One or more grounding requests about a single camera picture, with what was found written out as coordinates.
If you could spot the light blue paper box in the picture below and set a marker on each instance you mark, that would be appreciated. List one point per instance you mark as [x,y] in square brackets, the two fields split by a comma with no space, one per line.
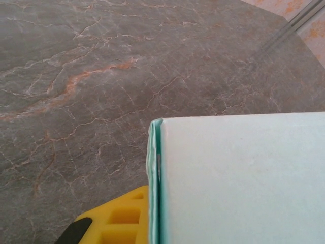
[241,178]

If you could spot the aluminium frame post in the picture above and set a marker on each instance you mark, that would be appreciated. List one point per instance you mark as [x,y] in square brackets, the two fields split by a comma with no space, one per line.
[303,12]

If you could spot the black-yellow left gripper finger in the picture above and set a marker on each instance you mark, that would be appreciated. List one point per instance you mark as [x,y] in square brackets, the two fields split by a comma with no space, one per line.
[101,213]

